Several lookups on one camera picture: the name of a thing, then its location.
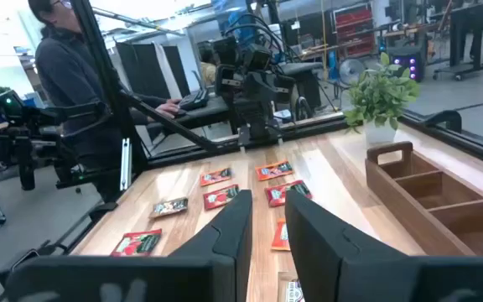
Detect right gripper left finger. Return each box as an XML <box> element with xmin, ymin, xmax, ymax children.
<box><xmin>0</xmin><ymin>189</ymin><xmax>253</xmax><ymax>302</ymax></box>

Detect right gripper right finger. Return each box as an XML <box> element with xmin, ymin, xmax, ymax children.
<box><xmin>285</xmin><ymin>190</ymin><xmax>483</xmax><ymax>302</ymax></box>

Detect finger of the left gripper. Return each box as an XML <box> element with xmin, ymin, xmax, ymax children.
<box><xmin>261</xmin><ymin>75</ymin><xmax>275</xmax><ymax>112</ymax></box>
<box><xmin>247</xmin><ymin>75</ymin><xmax>262</xmax><ymax>112</ymax></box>

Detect red tea packet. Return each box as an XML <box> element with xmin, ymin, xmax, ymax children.
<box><xmin>110</xmin><ymin>228</ymin><xmax>163</xmax><ymax>258</ymax></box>
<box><xmin>264</xmin><ymin>180</ymin><xmax>313</xmax><ymax>208</ymax></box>
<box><xmin>202</xmin><ymin>184</ymin><xmax>241</xmax><ymax>211</ymax></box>

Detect orange tea packet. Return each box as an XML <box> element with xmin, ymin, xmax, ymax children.
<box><xmin>271</xmin><ymin>217</ymin><xmax>292</xmax><ymax>252</ymax></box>
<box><xmin>200</xmin><ymin>167</ymin><xmax>233</xmax><ymax>187</ymax></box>
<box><xmin>254</xmin><ymin>160</ymin><xmax>294</xmax><ymax>182</ymax></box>

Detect beige tea packet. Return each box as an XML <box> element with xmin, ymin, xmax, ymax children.
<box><xmin>278</xmin><ymin>271</ymin><xmax>305</xmax><ymax>302</ymax></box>
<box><xmin>148</xmin><ymin>196</ymin><xmax>190</xmax><ymax>219</ymax></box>

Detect black keyboard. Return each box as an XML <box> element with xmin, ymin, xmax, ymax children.
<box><xmin>178</xmin><ymin>88</ymin><xmax>210</xmax><ymax>112</ymax></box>

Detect black divider panel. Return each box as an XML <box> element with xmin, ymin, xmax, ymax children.
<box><xmin>115</xmin><ymin>41</ymin><xmax>190</xmax><ymax>100</ymax></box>

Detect wooden compartment box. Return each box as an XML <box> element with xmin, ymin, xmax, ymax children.
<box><xmin>365</xmin><ymin>141</ymin><xmax>483</xmax><ymax>258</ymax></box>

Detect white floor fan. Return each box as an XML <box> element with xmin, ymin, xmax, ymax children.
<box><xmin>338</xmin><ymin>58</ymin><xmax>366</xmax><ymax>87</ymax></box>

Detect red storage shelf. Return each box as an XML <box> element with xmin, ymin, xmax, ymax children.
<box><xmin>333</xmin><ymin>3</ymin><xmax>375</xmax><ymax>58</ymax></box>

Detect green plant in white pot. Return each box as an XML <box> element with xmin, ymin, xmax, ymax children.
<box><xmin>344</xmin><ymin>52</ymin><xmax>421</xmax><ymax>148</ymax></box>

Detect silver aluminium bar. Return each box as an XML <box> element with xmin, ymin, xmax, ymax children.
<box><xmin>119</xmin><ymin>138</ymin><xmax>132</xmax><ymax>192</ymax></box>

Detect black speaker purple lights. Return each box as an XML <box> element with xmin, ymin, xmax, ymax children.
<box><xmin>387</xmin><ymin>44</ymin><xmax>425</xmax><ymax>83</ymax></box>

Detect person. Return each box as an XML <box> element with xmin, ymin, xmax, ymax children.
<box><xmin>27</xmin><ymin>0</ymin><xmax>182</xmax><ymax>202</ymax></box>

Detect black hook clamp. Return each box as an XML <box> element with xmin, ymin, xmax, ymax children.
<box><xmin>423</xmin><ymin>109</ymin><xmax>464</xmax><ymax>134</ymax></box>

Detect black rolling desk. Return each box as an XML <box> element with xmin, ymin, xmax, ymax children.
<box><xmin>433</xmin><ymin>3</ymin><xmax>483</xmax><ymax>81</ymax></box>

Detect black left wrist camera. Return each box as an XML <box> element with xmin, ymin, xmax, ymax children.
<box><xmin>243</xmin><ymin>41</ymin><xmax>273</xmax><ymax>70</ymax></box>

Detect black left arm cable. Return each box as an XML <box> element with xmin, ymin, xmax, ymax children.
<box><xmin>223</xmin><ymin>12</ymin><xmax>304</xmax><ymax>64</ymax></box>

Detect black frame bracket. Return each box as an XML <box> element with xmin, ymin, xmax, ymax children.
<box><xmin>88</xmin><ymin>200</ymin><xmax>119</xmax><ymax>223</ymax></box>

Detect black aluminium table frame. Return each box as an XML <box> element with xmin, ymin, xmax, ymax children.
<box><xmin>0</xmin><ymin>0</ymin><xmax>483</xmax><ymax>290</ymax></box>

